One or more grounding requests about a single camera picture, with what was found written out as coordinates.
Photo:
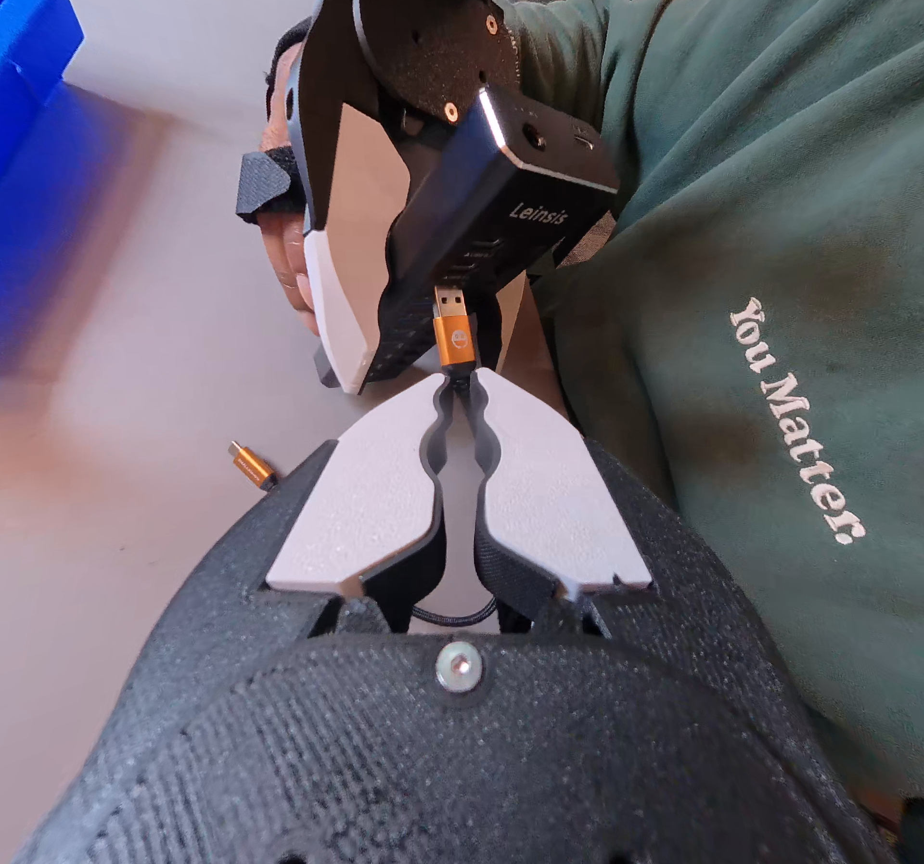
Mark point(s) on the large black USB hub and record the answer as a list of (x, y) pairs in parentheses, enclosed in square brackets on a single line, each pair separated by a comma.
[(462, 178)]

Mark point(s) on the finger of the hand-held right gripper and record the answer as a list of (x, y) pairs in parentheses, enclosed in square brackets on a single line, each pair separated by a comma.
[(354, 228), (511, 315)]

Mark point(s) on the person's green sweatshirt torso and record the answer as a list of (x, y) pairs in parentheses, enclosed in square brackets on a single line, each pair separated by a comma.
[(758, 301)]

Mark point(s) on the person's right hand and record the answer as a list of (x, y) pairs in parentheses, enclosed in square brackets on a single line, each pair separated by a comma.
[(289, 265)]

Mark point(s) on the blue plastic bin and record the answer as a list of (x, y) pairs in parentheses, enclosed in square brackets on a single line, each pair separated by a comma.
[(29, 48)]

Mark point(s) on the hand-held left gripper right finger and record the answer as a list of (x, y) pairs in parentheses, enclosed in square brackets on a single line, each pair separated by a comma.
[(556, 510)]

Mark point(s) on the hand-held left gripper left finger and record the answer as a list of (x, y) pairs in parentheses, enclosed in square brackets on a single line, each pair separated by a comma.
[(361, 510)]

